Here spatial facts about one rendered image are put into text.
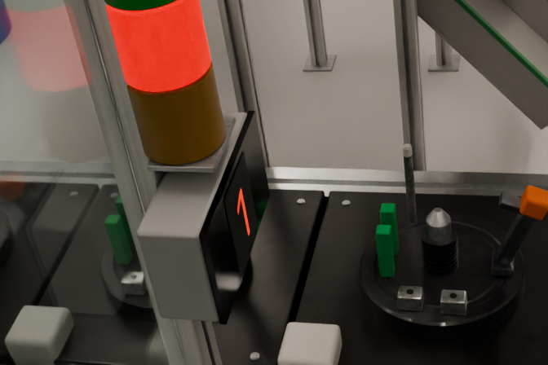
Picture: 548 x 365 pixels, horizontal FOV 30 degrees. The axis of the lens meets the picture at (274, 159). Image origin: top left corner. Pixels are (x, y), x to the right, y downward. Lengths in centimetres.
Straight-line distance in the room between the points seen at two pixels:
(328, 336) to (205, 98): 33
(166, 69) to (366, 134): 74
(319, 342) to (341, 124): 50
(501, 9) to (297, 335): 44
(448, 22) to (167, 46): 50
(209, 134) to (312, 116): 74
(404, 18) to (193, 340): 41
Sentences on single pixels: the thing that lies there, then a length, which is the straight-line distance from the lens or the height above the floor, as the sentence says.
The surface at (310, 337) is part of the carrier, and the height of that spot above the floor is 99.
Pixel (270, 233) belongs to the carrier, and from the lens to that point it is 97.
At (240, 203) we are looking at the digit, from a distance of 62.
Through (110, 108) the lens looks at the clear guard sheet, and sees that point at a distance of 58.
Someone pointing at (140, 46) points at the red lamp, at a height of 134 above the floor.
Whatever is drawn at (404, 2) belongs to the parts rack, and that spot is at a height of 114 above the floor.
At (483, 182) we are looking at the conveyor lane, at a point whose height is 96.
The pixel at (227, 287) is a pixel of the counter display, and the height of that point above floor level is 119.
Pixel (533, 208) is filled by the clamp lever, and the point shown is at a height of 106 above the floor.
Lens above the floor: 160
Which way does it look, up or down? 36 degrees down
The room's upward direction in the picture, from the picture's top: 10 degrees counter-clockwise
